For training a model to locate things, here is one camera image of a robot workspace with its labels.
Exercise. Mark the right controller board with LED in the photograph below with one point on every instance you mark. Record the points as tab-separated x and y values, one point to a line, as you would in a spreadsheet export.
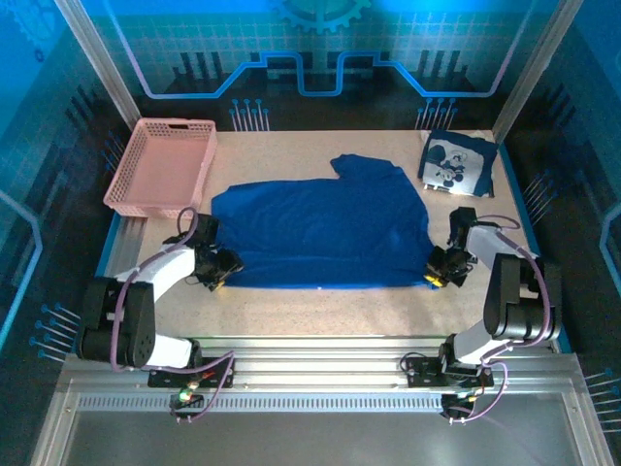
458	400

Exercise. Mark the controller board with led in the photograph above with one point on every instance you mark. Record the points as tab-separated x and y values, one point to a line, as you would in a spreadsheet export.
458	400
186	398

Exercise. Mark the pink plastic basket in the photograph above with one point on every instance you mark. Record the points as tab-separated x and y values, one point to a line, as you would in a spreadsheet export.
160	165

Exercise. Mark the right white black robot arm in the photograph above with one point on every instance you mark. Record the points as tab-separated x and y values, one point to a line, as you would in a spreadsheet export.
485	245

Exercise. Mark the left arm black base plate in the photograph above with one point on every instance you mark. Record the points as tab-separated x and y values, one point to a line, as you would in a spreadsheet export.
165	376

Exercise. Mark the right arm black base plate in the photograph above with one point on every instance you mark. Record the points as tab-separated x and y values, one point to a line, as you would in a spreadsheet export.
427	371

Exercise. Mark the blue printed t-shirt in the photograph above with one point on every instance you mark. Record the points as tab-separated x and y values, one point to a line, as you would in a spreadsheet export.
320	228

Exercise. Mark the folded navy cartoon t-shirt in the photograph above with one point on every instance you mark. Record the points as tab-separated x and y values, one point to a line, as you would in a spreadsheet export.
458	162

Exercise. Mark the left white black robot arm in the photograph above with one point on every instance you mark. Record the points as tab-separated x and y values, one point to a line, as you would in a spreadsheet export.
165	272

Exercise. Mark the aluminium frame rail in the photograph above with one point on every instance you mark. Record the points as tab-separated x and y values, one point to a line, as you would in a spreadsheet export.
315	366

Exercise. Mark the left controller board with LED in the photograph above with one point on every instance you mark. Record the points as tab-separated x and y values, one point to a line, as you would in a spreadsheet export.
186	398

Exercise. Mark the aluminium corner post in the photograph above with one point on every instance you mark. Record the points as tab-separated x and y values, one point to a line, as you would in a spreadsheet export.
533	68
97	63

